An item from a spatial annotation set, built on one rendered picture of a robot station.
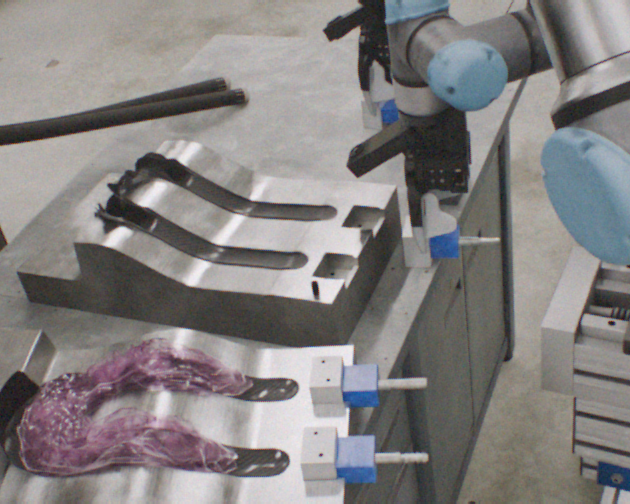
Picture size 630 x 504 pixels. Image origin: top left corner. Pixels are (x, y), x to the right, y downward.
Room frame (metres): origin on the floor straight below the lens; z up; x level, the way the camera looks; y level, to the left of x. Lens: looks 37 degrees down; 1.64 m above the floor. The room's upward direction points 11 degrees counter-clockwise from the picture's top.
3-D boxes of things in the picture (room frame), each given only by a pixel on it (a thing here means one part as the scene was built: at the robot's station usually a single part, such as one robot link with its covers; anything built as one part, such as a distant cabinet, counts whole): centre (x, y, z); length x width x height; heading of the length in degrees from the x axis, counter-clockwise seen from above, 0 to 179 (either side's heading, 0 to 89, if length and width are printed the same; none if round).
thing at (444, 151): (1.05, -0.18, 0.99); 0.09 x 0.08 x 0.12; 72
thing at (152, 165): (1.10, 0.14, 0.92); 0.35 x 0.16 x 0.09; 62
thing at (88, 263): (1.12, 0.15, 0.87); 0.50 x 0.26 x 0.14; 62
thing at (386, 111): (1.43, -0.19, 0.83); 0.13 x 0.05 x 0.05; 55
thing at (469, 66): (0.95, -0.21, 1.14); 0.11 x 0.11 x 0.08; 13
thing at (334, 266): (0.96, -0.02, 0.87); 0.05 x 0.05 x 0.04; 62
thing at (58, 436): (0.77, 0.24, 0.90); 0.26 x 0.18 x 0.08; 79
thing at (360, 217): (1.05, -0.07, 0.87); 0.05 x 0.05 x 0.04; 62
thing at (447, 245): (1.04, -0.19, 0.83); 0.13 x 0.05 x 0.05; 72
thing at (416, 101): (1.05, -0.17, 1.07); 0.08 x 0.08 x 0.05
